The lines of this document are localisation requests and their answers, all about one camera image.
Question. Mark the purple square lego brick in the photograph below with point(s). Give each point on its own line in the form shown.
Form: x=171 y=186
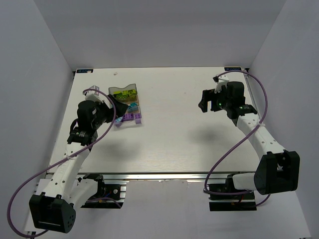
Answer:
x=137 y=116

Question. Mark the clear plastic tray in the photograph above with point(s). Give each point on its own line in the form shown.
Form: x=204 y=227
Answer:
x=128 y=118

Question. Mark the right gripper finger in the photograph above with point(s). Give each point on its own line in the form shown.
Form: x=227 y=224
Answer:
x=208 y=95
x=203 y=105

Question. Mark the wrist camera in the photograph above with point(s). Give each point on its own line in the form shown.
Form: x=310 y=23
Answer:
x=221 y=80
x=93 y=94

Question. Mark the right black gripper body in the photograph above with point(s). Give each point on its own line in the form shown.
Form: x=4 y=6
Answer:
x=212 y=100

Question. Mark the blue label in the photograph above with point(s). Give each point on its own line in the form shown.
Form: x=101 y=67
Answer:
x=232 y=68
x=84 y=71

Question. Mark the teal square lego brick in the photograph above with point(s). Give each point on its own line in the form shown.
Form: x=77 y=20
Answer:
x=132 y=109

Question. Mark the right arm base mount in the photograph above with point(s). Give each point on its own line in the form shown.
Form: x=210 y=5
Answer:
x=230 y=203

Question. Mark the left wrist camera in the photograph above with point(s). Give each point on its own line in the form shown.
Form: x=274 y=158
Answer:
x=93 y=94

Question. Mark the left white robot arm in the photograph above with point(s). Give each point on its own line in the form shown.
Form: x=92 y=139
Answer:
x=54 y=209

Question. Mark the green long lego brick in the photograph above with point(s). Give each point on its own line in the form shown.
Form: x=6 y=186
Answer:
x=121 y=96

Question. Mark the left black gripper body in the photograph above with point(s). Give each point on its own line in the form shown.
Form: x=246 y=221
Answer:
x=112 y=109

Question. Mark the amber plastic tray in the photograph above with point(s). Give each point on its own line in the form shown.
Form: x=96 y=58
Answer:
x=132 y=102

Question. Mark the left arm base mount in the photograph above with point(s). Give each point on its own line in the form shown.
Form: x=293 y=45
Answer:
x=107 y=191

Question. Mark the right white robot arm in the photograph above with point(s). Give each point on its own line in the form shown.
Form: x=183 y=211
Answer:
x=278 y=169

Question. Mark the blue label left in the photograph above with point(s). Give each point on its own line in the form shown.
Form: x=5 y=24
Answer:
x=84 y=71

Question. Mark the blue label right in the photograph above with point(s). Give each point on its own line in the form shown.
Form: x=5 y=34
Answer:
x=232 y=68

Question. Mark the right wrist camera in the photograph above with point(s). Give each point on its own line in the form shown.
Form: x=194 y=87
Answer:
x=221 y=80

